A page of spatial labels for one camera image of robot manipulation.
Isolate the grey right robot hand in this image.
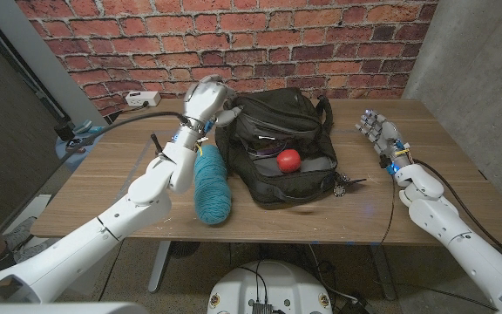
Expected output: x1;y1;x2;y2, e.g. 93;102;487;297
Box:
355;109;409;156

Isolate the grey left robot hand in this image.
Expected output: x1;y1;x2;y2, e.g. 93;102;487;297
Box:
183;73;243;132

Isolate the red ball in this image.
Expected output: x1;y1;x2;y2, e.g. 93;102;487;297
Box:
275;148;302;174

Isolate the black backpack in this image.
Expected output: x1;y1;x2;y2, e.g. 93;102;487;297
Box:
214;86;343;210

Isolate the teal yarn skein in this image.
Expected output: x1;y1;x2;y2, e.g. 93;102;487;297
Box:
193;144;234;226

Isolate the white power strip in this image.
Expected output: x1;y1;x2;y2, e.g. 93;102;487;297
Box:
125;90;162;108

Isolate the red brick print backdrop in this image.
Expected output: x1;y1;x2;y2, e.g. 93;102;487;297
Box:
15;0;438;117

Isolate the grey teal case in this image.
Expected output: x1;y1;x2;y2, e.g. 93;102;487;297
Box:
71;119;93;134

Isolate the dark table leg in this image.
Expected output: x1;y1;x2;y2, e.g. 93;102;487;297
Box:
368;243;397;301

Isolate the black box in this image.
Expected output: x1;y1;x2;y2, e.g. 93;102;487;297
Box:
53;121;76;141

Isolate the blue round stool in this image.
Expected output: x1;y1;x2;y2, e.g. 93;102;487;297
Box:
54;124;104;171

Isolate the black round fan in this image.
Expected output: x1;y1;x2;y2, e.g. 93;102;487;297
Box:
170;241;200;259

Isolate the black power adapter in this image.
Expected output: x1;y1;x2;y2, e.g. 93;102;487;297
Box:
336;292;377;314

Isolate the grey table leg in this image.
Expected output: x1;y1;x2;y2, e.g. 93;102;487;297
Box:
147;241;173;294

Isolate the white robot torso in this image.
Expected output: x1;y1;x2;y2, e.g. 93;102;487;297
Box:
206;260;334;314

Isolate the grey sneaker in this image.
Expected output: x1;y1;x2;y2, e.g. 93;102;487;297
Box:
2;216;38;252

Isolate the white robot chest edge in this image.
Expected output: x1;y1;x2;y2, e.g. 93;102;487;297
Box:
0;302;150;314

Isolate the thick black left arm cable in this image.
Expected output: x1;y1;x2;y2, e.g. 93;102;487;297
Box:
0;111;191;263

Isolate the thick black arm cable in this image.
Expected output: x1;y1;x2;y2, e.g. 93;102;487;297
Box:
411;159;502;267
0;111;191;263

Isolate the silver bell with black handle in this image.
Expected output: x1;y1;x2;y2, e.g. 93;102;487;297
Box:
150;133;165;157

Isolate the snowflake keychain charm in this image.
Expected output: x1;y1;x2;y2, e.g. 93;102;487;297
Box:
333;171;368;197

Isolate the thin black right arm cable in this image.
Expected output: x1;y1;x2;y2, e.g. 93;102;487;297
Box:
381;174;397;245

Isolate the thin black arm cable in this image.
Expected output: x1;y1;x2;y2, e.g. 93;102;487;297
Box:
381;174;397;245
97;238;125;302

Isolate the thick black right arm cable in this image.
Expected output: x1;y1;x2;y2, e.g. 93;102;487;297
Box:
411;159;502;267

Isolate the white floor cable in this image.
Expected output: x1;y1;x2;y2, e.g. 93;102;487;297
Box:
307;243;359;304

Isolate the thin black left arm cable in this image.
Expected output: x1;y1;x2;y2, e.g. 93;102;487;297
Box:
97;238;125;302

